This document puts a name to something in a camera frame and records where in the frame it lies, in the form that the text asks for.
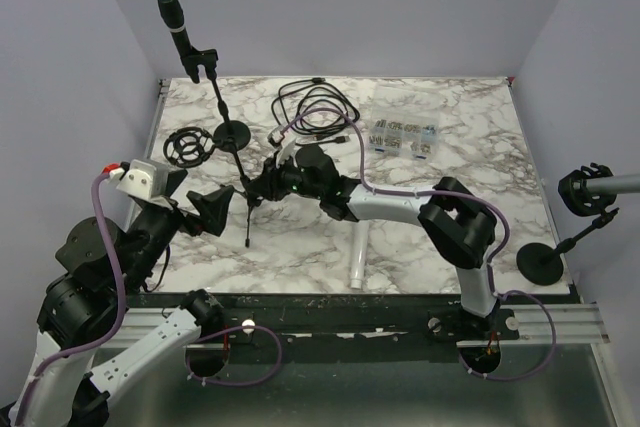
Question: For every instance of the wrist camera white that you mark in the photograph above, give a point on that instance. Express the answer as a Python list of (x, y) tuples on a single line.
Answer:
[(144, 180), (284, 145)]

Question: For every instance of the grey microphone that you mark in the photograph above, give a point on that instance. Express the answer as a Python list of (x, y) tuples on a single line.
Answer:
[(612, 185)]

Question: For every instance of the black tripod mic stand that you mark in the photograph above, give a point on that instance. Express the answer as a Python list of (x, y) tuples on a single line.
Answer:
[(212, 169)]

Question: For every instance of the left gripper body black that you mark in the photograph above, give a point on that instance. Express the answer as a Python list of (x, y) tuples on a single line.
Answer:
[(166, 223)]

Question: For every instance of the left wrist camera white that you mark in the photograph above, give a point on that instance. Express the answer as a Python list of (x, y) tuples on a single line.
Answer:
[(144, 180)]

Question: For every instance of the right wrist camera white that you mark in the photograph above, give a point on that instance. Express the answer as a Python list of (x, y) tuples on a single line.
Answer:
[(284, 145)]

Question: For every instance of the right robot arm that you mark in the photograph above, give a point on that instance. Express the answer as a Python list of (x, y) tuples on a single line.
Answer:
[(460, 226)]

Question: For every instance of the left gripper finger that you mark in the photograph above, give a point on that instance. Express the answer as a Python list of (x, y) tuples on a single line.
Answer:
[(212, 210), (174, 179)]

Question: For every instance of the black round-base mic stand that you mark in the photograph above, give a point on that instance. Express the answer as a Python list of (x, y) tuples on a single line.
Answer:
[(230, 135)]

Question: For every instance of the clear plastic screw box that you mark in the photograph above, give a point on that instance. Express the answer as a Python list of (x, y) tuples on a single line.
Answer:
[(403, 122)]

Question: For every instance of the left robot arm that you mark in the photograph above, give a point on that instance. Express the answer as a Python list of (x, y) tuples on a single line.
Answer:
[(106, 258)]

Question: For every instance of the white microphone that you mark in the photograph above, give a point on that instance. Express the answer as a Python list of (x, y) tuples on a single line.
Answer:
[(359, 254)]

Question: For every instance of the black microphone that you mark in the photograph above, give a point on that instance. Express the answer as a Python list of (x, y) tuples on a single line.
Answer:
[(173, 16)]

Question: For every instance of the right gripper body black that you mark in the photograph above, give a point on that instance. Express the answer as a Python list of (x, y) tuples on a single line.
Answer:
[(284, 179)]

